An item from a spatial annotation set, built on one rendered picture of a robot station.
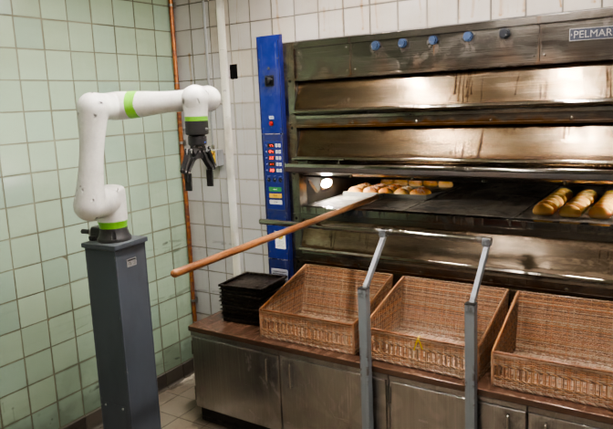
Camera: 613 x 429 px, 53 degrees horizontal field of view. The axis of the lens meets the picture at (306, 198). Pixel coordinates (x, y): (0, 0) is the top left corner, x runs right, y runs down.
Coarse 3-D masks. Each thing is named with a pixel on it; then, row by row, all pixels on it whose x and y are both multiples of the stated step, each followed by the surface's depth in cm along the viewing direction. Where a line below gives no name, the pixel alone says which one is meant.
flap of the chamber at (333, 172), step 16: (368, 176) 327; (384, 176) 318; (400, 176) 309; (416, 176) 302; (432, 176) 294; (448, 176) 287; (464, 176) 281; (480, 176) 277; (496, 176) 273; (512, 176) 269; (528, 176) 265; (544, 176) 262; (560, 176) 258; (576, 176) 255; (592, 176) 252; (608, 176) 248
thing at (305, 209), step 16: (304, 208) 349; (320, 208) 343; (336, 208) 339; (464, 224) 299; (480, 224) 295; (496, 224) 291; (512, 224) 287; (528, 224) 283; (544, 224) 279; (560, 224) 275; (576, 224) 272; (592, 224) 271; (608, 224) 269
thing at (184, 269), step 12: (348, 204) 331; (360, 204) 340; (324, 216) 306; (288, 228) 279; (300, 228) 287; (252, 240) 258; (264, 240) 262; (228, 252) 242; (240, 252) 249; (192, 264) 225; (204, 264) 230
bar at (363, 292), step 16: (272, 224) 316; (288, 224) 311; (320, 224) 301; (384, 240) 282; (448, 240) 266; (464, 240) 262; (480, 240) 258; (368, 272) 273; (480, 272) 250; (368, 288) 268; (368, 304) 269; (464, 304) 242; (368, 320) 269; (464, 320) 243; (368, 336) 270; (464, 336) 244; (368, 352) 271; (368, 368) 272; (368, 384) 273; (368, 400) 274; (368, 416) 276
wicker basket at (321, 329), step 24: (288, 288) 335; (312, 288) 347; (336, 288) 339; (384, 288) 314; (264, 312) 312; (288, 312) 338; (312, 312) 345; (336, 312) 337; (264, 336) 314; (288, 336) 306; (312, 336) 299; (336, 336) 291
